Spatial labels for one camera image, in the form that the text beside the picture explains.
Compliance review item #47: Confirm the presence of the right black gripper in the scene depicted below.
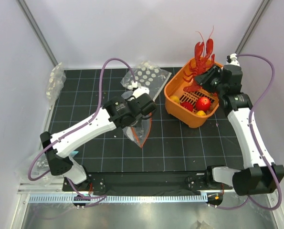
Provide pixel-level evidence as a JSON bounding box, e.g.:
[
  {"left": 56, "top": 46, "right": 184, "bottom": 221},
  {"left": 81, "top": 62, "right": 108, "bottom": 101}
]
[{"left": 195, "top": 64, "right": 226, "bottom": 96}]

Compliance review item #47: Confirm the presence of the orange zip top bag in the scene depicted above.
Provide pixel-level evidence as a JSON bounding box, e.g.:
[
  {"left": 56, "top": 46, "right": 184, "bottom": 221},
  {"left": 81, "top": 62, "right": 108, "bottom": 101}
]
[{"left": 121, "top": 92, "right": 153, "bottom": 149}]

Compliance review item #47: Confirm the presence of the red toy lobster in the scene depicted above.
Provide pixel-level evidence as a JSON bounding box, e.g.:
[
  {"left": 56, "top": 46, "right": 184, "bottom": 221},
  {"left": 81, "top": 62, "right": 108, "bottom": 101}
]
[{"left": 182, "top": 27, "right": 215, "bottom": 93}]

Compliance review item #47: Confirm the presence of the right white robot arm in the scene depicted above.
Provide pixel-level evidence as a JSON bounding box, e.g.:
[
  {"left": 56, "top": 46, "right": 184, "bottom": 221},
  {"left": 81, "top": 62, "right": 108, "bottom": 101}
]
[{"left": 195, "top": 64, "right": 284, "bottom": 196}]

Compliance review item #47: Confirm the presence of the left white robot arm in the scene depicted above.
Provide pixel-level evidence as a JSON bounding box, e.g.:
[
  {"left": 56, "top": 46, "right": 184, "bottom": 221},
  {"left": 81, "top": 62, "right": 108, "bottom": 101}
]
[{"left": 40, "top": 93, "right": 157, "bottom": 191}]

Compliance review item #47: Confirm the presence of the white dotted zip bag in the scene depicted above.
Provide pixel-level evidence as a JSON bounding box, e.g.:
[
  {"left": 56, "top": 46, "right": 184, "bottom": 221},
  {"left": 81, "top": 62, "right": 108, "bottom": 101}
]
[{"left": 121, "top": 61, "right": 171, "bottom": 101}]

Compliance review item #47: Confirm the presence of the blue zip clear bag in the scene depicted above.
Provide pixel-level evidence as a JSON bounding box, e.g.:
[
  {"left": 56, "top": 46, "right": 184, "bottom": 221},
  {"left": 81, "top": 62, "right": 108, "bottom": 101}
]
[{"left": 15, "top": 150, "right": 79, "bottom": 189}]

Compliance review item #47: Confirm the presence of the yellow toy fruit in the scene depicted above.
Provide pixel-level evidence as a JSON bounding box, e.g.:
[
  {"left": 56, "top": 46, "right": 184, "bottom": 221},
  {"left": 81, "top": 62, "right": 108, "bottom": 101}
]
[
  {"left": 196, "top": 110, "right": 206, "bottom": 116},
  {"left": 170, "top": 95, "right": 180, "bottom": 104}
]

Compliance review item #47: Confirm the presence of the red toy apple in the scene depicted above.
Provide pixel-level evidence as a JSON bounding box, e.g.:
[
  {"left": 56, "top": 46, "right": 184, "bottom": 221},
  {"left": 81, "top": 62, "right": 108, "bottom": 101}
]
[{"left": 195, "top": 97, "right": 211, "bottom": 112}]

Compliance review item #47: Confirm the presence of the small red toy fruit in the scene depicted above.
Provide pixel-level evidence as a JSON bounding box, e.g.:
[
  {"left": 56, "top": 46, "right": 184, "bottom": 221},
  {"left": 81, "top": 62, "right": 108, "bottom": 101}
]
[{"left": 180, "top": 102, "right": 194, "bottom": 112}]

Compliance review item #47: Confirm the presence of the orange plastic basket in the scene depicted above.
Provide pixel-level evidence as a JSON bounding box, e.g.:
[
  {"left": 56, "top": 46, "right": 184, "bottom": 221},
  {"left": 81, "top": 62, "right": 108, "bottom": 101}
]
[{"left": 164, "top": 62, "right": 219, "bottom": 128}]

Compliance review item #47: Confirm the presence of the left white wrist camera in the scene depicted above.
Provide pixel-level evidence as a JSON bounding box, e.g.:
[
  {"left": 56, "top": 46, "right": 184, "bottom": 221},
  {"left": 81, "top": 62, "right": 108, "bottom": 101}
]
[{"left": 132, "top": 86, "right": 149, "bottom": 98}]

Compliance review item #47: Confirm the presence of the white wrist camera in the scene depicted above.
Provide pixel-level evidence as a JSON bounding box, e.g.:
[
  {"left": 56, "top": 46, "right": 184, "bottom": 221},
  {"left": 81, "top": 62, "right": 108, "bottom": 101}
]
[
  {"left": 132, "top": 86, "right": 149, "bottom": 98},
  {"left": 226, "top": 53, "right": 240, "bottom": 67}
]

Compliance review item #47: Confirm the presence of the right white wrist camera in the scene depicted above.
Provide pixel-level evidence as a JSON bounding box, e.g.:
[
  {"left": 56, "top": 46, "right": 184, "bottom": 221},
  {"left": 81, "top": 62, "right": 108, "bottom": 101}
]
[{"left": 226, "top": 53, "right": 240, "bottom": 67}]

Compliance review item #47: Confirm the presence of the clear bag at wall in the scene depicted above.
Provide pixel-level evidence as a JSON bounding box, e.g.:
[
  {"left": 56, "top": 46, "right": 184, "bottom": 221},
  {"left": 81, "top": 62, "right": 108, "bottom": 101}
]
[{"left": 46, "top": 62, "right": 66, "bottom": 110}]

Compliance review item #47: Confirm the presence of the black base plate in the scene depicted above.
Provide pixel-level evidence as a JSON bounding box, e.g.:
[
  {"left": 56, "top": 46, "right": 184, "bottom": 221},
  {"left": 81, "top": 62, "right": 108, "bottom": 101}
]
[{"left": 62, "top": 170, "right": 233, "bottom": 194}]

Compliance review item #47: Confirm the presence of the slotted cable duct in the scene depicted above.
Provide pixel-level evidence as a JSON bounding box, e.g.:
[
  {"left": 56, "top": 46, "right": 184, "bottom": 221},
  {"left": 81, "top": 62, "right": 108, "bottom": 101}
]
[{"left": 28, "top": 193, "right": 208, "bottom": 204}]

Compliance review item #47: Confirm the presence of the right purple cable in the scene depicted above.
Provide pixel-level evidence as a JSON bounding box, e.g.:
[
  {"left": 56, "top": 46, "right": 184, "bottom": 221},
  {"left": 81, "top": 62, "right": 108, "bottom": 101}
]
[{"left": 213, "top": 54, "right": 283, "bottom": 211}]

